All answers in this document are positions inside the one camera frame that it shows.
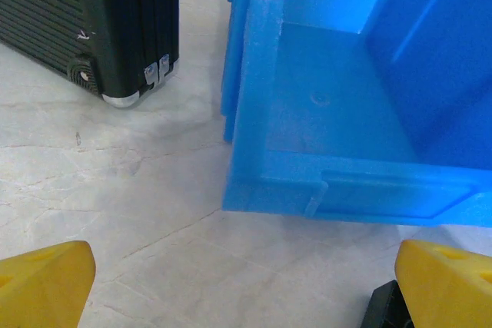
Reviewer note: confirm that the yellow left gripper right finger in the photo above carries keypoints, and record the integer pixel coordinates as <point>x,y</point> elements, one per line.
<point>449,293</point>

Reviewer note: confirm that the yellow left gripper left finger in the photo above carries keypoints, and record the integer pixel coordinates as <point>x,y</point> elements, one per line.
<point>42,289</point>

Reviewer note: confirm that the black square lego brick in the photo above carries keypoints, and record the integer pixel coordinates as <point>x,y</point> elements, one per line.
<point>384,309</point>

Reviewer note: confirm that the blue three-compartment bin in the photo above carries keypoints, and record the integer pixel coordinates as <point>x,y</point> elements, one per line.
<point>346,93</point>

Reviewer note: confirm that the black ribbed briefcase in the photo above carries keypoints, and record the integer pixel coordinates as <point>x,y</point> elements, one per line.
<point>57,9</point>

